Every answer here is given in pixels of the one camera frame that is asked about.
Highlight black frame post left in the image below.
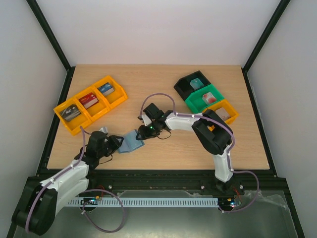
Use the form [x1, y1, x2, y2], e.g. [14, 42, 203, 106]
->
[26, 0, 75, 72]

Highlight orange storage bin right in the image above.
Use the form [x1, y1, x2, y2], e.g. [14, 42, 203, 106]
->
[203, 99, 239, 125]

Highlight black VIP cards stack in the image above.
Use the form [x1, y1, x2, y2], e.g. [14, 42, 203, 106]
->
[60, 104, 81, 122]

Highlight black frame post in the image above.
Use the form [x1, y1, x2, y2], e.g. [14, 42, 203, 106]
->
[242, 0, 291, 72]
[26, 0, 75, 72]

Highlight blue cards stack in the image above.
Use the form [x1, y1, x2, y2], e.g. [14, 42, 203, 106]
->
[98, 83, 114, 96]

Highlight black frame post right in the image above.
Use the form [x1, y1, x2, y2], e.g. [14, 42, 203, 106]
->
[242, 0, 291, 72]

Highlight red white april cards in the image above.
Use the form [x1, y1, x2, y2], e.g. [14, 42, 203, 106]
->
[202, 92, 216, 105]

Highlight black storage bin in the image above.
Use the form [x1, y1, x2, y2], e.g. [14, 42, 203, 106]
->
[173, 70, 211, 101]

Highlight red cards stack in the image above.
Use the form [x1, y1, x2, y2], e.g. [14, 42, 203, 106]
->
[78, 93, 99, 109]

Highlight blue card holder wallet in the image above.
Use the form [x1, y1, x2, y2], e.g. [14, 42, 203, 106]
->
[117, 130, 145, 153]

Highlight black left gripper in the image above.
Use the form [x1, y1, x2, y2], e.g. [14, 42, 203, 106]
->
[98, 135, 122, 158]

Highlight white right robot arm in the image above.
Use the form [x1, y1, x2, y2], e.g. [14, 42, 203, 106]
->
[136, 103, 235, 194]

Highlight green storage bin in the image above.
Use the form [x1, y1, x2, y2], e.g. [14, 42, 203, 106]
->
[185, 84, 224, 114]

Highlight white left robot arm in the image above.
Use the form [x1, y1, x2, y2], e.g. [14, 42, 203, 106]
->
[11, 131, 124, 236]

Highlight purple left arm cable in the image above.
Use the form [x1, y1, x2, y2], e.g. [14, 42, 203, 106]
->
[24, 125, 87, 234]

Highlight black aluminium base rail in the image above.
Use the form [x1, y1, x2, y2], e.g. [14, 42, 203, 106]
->
[88, 170, 288, 196]

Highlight teal cards in black bin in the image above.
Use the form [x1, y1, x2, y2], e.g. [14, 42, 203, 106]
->
[190, 78, 204, 90]

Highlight white slotted cable duct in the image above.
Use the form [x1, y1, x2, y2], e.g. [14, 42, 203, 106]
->
[66, 197, 218, 208]

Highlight orange triple bin left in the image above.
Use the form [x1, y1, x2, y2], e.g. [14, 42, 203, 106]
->
[54, 76, 128, 135]

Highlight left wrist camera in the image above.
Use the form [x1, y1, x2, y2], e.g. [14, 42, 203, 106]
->
[99, 126, 108, 134]

